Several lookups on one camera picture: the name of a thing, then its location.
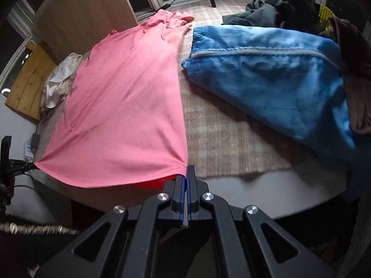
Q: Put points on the light wooden board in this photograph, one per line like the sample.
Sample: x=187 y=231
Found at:
x=29 y=84

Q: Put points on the black power strip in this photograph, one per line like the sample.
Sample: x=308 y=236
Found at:
x=164 y=6

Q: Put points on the yellow and black object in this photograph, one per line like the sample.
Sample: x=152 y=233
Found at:
x=326 y=17

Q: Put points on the brown cardboard box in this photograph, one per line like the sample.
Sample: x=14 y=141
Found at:
x=84 y=11

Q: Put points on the white crumpled cloth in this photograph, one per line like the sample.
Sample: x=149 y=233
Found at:
x=59 y=81

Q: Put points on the blue fleece jacket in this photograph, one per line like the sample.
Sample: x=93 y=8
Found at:
x=275 y=87

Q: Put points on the dark grey garment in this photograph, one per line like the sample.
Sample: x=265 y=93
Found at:
x=260 y=14

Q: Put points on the pink t-shirt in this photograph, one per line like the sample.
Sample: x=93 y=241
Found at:
x=124 y=107

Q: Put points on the beige plaid rug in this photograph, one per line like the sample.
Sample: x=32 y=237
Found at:
x=232 y=139

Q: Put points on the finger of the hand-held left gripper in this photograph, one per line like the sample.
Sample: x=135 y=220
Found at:
x=21 y=165

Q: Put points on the brown cloth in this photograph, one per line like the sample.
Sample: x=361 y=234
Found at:
x=358 y=87

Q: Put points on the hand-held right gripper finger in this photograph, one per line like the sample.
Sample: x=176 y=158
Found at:
x=181 y=192
x=189 y=191

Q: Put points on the black power adapter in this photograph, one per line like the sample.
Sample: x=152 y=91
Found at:
x=35 y=140

